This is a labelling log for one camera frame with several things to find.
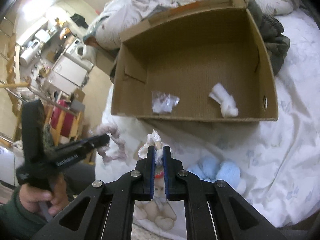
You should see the grey mauve scrunchie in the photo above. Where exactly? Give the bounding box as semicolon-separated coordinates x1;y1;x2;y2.
95;124;127;165

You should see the white low cabinet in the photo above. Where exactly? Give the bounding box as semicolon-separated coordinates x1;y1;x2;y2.
43;55;88;95

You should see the white washing machine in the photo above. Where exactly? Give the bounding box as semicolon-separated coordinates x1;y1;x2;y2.
65;38;85;60

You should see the clear plastic bag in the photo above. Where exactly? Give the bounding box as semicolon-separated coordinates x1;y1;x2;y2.
152;91;180;114

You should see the small floor cardboard box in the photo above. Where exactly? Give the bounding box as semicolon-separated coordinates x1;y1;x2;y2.
73;88;85;102

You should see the white floral duvet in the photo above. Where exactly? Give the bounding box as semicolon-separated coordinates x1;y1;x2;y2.
95;9;319;239

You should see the dark camouflage jacket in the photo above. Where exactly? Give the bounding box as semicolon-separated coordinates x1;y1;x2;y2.
244;0;290;75

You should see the brown cardboard box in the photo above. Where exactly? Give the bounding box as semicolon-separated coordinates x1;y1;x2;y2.
111;0;278;122

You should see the fluffy light blue scrunchie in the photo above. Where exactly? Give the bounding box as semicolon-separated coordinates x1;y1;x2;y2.
187;155;246;195

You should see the person's left hand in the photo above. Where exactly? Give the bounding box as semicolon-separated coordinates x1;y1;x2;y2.
18;173;69;218

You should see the beige waffle blanket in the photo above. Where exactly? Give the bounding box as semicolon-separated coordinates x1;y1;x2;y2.
82;0;300;50

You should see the white rolled sock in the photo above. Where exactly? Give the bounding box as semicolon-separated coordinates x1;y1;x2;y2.
209;83;239;118

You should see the pink suitcase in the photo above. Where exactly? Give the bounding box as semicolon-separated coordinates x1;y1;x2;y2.
49;100;75;138

